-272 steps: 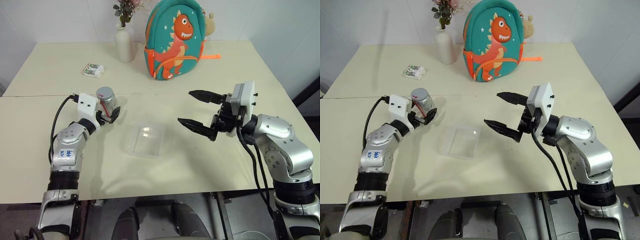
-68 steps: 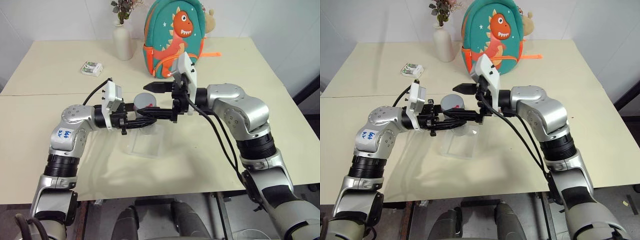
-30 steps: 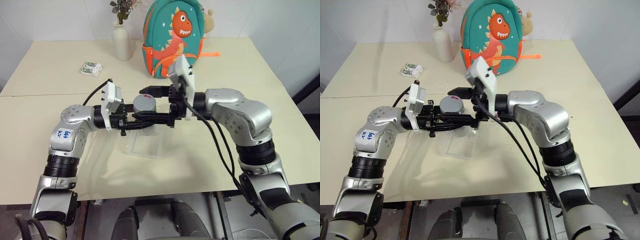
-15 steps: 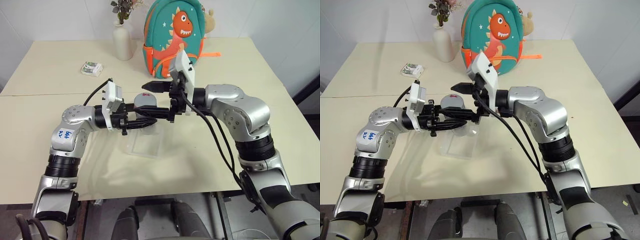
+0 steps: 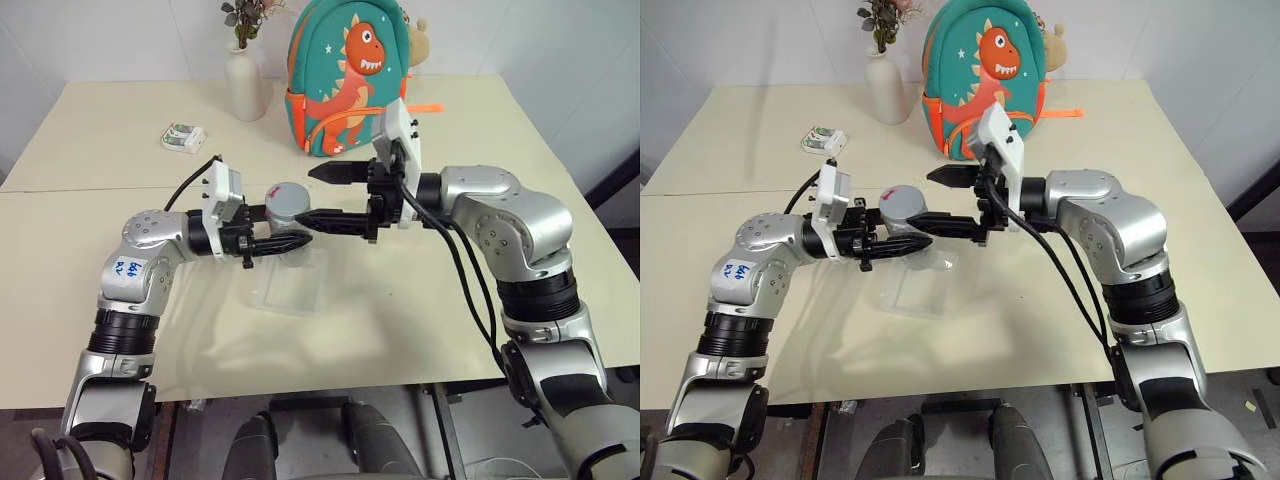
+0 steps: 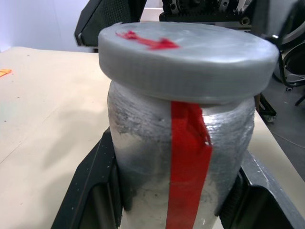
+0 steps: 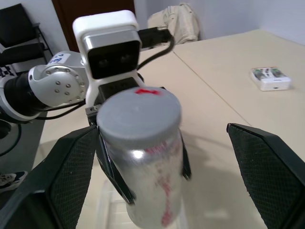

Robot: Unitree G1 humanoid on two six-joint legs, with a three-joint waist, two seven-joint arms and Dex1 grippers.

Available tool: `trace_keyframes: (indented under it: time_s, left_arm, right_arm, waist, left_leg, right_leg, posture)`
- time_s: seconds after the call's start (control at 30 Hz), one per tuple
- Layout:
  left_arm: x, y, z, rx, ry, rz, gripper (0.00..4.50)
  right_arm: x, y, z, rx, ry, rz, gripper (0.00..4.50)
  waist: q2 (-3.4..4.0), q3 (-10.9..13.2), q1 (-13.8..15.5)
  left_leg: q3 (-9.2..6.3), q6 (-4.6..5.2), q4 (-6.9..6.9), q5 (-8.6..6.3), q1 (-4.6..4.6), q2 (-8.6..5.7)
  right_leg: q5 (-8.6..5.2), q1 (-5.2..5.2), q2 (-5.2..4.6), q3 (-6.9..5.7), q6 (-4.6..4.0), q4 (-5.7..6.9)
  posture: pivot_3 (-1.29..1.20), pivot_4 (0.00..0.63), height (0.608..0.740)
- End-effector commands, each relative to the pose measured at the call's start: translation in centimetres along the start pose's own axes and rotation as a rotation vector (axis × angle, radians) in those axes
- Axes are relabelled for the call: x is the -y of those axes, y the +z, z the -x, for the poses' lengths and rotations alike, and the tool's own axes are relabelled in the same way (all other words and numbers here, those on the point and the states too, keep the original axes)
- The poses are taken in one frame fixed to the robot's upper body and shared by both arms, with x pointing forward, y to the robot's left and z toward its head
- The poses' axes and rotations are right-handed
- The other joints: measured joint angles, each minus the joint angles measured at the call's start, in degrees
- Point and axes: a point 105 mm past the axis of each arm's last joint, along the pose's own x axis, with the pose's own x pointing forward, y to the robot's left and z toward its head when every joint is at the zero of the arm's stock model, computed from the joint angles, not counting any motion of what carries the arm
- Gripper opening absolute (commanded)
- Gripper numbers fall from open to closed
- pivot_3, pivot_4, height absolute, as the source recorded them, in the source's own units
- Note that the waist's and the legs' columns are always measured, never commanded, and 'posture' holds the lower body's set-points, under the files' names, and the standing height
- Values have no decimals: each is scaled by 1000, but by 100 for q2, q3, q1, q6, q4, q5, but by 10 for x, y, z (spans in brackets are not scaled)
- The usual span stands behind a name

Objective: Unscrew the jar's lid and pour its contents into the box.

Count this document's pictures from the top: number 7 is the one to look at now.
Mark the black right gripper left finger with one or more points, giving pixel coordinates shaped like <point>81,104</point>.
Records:
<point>64,171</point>

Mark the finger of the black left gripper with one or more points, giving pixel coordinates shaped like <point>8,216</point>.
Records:
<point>186,167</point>
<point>108,164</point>

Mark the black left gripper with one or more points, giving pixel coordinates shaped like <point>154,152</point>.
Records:
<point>114,87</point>

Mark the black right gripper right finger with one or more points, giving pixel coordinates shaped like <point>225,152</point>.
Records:
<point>269,171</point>

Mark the gray jar lid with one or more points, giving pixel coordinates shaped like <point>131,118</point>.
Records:
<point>138,114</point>

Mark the clear jar with white contents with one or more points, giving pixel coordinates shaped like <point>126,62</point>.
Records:
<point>152,181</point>

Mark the small white printed box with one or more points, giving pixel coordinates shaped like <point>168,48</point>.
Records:
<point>271,80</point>

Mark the white and navy shoe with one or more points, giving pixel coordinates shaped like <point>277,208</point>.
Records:
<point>10,180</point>

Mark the brown door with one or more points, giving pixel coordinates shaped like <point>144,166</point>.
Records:
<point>69,14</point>

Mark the beige jacket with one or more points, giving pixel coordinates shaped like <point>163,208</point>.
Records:
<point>181,21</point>

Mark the black and white checkerboard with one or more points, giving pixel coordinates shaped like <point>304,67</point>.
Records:
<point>6,71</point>

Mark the black chair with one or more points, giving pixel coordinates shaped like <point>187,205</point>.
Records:
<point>16,26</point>

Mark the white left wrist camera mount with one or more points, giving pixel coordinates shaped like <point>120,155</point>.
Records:
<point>104,26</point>

